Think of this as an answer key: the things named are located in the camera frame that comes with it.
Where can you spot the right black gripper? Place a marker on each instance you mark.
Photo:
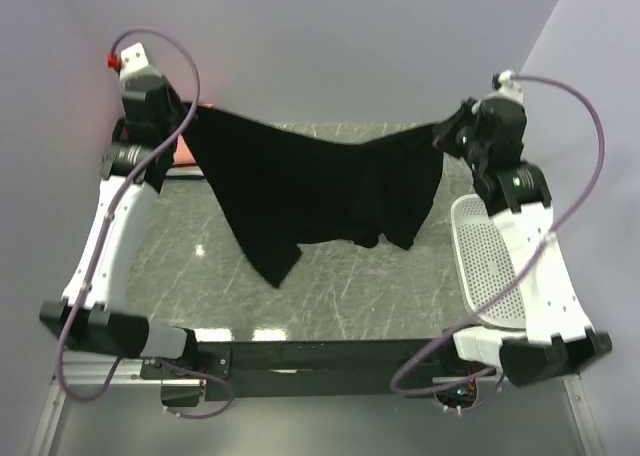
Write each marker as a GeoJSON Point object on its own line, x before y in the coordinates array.
{"type": "Point", "coordinates": [469, 111]}

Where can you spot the pink folded t shirt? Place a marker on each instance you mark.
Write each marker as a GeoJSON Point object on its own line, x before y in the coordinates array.
{"type": "Point", "coordinates": [182, 155]}

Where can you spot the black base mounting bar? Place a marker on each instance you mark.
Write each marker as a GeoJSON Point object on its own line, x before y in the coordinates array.
{"type": "Point", "coordinates": [308, 368]}

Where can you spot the white perforated plastic basket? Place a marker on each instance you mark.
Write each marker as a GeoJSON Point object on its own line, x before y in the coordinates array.
{"type": "Point", "coordinates": [483, 265]}

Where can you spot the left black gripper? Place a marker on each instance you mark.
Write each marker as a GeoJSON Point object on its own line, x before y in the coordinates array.
{"type": "Point", "coordinates": [173, 96]}

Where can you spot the black t shirt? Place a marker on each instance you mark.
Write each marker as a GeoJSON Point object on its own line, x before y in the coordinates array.
{"type": "Point", "coordinates": [279, 189]}

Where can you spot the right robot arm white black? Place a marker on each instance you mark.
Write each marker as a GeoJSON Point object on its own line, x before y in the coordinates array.
{"type": "Point", "coordinates": [558, 339]}

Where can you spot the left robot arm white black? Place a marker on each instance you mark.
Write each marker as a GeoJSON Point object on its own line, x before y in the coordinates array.
{"type": "Point", "coordinates": [90, 316]}

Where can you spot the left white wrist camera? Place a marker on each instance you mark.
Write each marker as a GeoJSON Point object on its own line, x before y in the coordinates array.
{"type": "Point", "coordinates": [133, 61]}

